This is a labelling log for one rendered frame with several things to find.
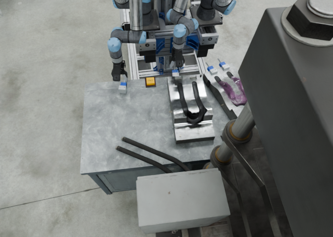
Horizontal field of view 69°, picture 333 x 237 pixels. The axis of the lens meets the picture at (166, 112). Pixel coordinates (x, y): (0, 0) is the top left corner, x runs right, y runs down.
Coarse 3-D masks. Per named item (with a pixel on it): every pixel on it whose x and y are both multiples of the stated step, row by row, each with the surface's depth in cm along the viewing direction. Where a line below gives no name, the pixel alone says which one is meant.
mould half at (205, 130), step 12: (168, 84) 175; (192, 96) 171; (204, 96) 171; (180, 108) 161; (192, 108) 161; (180, 120) 160; (204, 120) 163; (180, 132) 159; (192, 132) 160; (204, 132) 160
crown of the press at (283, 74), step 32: (320, 0) 41; (256, 32) 52; (288, 32) 43; (320, 32) 41; (256, 64) 53; (288, 64) 42; (320, 64) 40; (256, 96) 55; (288, 96) 42; (320, 96) 37; (288, 128) 43; (320, 128) 35; (288, 160) 44; (320, 160) 36; (288, 192) 45; (320, 192) 37; (320, 224) 37
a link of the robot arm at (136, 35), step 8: (136, 0) 137; (136, 8) 139; (136, 16) 141; (136, 24) 144; (128, 32) 148; (136, 32) 146; (144, 32) 148; (128, 40) 149; (136, 40) 149; (144, 40) 149
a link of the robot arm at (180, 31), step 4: (180, 24) 150; (176, 28) 148; (180, 28) 148; (184, 28) 149; (176, 32) 148; (180, 32) 147; (184, 32) 149; (188, 32) 153; (176, 36) 150; (180, 36) 150; (184, 36) 152; (176, 40) 153; (180, 40) 153; (176, 44) 156; (180, 44) 156
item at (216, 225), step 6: (216, 222) 142; (222, 222) 142; (204, 228) 138; (210, 228) 138; (216, 228) 138; (222, 228) 138; (204, 234) 137; (210, 234) 137; (216, 234) 137; (222, 234) 137; (228, 234) 137
